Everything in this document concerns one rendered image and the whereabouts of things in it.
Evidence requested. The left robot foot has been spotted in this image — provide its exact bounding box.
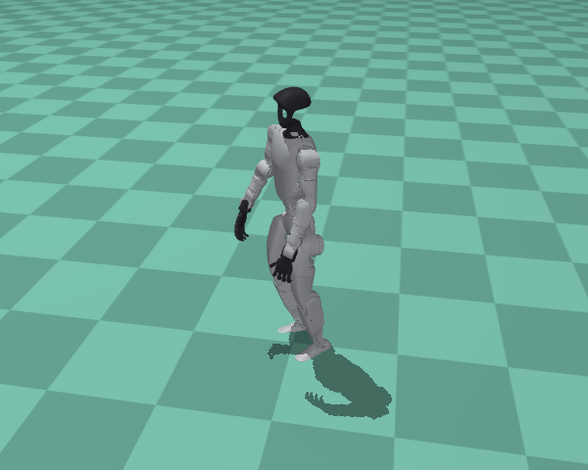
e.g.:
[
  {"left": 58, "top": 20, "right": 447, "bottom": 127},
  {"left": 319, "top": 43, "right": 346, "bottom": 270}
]
[{"left": 295, "top": 339, "right": 331, "bottom": 361}]

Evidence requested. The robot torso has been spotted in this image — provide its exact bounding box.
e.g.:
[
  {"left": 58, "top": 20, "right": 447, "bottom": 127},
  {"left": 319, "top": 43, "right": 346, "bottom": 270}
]
[{"left": 271, "top": 127, "right": 317, "bottom": 235}]

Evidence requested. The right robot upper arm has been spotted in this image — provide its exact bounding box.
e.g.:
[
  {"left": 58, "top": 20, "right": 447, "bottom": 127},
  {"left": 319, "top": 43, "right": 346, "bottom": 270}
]
[{"left": 256, "top": 124, "right": 280, "bottom": 179}]

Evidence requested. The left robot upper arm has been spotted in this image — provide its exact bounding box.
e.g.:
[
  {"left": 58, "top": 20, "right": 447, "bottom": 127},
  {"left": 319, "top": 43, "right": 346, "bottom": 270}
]
[{"left": 296, "top": 146, "right": 320, "bottom": 214}]

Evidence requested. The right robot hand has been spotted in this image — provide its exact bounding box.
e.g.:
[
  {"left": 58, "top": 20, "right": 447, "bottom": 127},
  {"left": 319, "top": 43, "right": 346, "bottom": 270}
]
[{"left": 234, "top": 200, "right": 251, "bottom": 242}]

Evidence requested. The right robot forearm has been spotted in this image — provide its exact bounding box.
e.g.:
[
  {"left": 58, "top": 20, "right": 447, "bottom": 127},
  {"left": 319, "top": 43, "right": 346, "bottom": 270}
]
[{"left": 240, "top": 170, "right": 268, "bottom": 210}]

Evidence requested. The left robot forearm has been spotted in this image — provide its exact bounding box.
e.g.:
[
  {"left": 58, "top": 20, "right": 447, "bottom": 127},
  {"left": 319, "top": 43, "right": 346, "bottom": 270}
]
[{"left": 282, "top": 202, "right": 313, "bottom": 259}]

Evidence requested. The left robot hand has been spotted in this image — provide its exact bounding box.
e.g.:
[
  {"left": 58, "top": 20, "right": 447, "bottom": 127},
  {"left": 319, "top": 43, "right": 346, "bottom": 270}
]
[{"left": 269, "top": 245, "right": 298, "bottom": 283}]

